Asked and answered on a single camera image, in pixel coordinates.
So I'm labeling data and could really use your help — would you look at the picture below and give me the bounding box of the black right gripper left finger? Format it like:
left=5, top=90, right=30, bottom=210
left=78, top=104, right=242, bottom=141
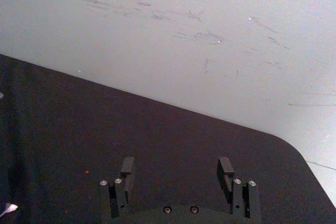
left=98, top=156, right=135, bottom=219

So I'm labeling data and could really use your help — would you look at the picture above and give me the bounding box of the black table cloth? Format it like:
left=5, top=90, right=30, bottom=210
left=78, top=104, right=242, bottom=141
left=0, top=54, right=336, bottom=224

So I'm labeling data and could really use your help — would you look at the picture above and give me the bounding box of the small white three-armed plastic piece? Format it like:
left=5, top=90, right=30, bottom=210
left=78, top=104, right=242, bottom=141
left=0, top=202, right=18, bottom=216

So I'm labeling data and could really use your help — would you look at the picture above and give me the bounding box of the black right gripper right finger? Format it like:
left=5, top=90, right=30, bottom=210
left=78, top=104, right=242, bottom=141
left=216, top=156, right=261, bottom=219

